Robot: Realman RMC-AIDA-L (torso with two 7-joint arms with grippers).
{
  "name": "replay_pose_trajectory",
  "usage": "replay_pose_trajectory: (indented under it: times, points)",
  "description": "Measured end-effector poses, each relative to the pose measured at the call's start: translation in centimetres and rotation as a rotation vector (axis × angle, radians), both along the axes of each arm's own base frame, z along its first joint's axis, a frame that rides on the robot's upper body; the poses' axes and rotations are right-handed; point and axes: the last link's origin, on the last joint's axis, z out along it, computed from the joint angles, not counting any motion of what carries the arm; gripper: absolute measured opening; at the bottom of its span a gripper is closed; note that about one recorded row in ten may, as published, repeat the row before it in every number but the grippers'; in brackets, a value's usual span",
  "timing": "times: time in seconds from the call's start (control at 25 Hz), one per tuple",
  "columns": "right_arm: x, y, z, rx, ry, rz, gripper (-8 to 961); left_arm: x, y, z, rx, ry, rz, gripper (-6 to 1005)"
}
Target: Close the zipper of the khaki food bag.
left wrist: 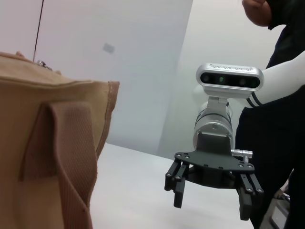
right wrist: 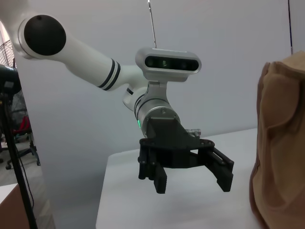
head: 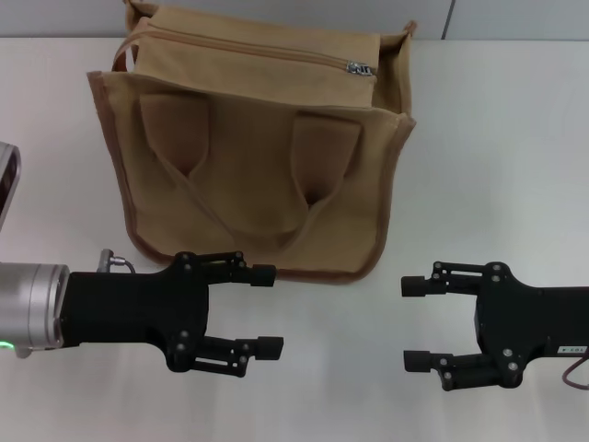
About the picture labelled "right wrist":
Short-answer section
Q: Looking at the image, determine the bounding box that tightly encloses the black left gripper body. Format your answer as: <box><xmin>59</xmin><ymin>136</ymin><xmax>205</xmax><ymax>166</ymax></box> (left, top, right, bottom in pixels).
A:
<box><xmin>139</xmin><ymin>116</ymin><xmax>216</xmax><ymax>169</ymax></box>

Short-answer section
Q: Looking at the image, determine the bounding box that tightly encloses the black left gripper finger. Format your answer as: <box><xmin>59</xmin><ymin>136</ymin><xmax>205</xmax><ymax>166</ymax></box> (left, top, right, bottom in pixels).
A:
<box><xmin>137</xmin><ymin>145</ymin><xmax>167</xmax><ymax>194</ymax></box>
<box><xmin>199</xmin><ymin>145</ymin><xmax>234</xmax><ymax>193</ymax></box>

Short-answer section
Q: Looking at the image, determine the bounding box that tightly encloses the tan brown fabric garment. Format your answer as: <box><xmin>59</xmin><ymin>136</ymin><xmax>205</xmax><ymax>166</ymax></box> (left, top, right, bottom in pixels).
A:
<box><xmin>249</xmin><ymin>50</ymin><xmax>305</xmax><ymax>229</ymax></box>

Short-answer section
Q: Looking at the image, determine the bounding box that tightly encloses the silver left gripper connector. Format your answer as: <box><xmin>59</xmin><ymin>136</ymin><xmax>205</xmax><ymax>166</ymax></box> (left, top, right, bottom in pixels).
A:
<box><xmin>185</xmin><ymin>128</ymin><xmax>203</xmax><ymax>138</ymax></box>

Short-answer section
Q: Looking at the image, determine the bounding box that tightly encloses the black office chair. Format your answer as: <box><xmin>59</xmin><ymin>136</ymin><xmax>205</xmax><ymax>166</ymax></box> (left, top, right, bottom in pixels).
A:
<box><xmin>6</xmin><ymin>114</ymin><xmax>41</xmax><ymax>170</ymax></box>

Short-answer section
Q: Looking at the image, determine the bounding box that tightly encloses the red cloth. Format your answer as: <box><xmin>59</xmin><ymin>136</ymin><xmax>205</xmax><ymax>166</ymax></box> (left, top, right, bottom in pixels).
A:
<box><xmin>13</xmin><ymin>116</ymin><xmax>31</xmax><ymax>135</ymax></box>

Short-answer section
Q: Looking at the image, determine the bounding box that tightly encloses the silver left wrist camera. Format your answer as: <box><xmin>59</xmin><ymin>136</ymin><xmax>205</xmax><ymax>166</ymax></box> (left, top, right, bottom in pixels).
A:
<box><xmin>135</xmin><ymin>47</ymin><xmax>203</xmax><ymax>98</ymax></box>

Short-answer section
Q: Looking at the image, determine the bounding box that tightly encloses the black pedestal fan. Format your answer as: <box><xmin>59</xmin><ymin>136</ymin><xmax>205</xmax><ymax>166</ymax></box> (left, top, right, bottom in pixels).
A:
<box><xmin>0</xmin><ymin>39</ymin><xmax>39</xmax><ymax>229</ymax></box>

